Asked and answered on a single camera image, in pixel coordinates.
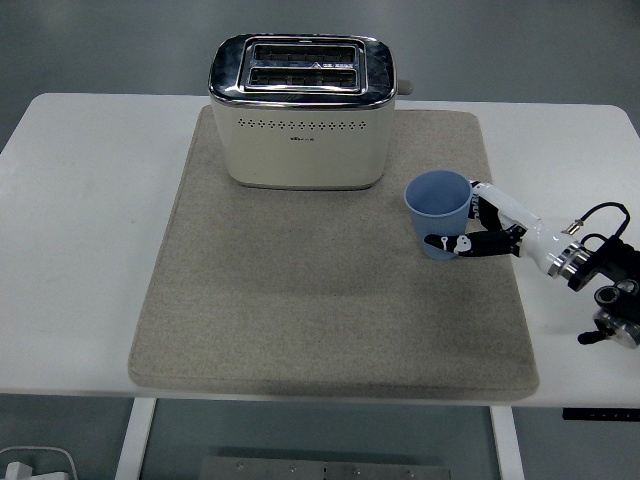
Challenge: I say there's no beige felt mat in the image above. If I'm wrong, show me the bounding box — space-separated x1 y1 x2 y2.
127 106 541 402

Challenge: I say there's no white table leg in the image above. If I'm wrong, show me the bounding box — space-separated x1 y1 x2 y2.
489 405 526 480
114 397 158 480

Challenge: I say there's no blue ribbed cup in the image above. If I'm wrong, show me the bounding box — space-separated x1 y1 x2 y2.
403 169 473 262

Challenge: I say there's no black table control panel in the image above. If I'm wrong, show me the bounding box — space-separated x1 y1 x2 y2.
562 408 640 422

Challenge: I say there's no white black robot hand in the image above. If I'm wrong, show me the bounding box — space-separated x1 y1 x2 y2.
423 180 581 278

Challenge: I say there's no cream chrome toaster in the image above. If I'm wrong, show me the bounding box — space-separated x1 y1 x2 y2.
207 33 415 192

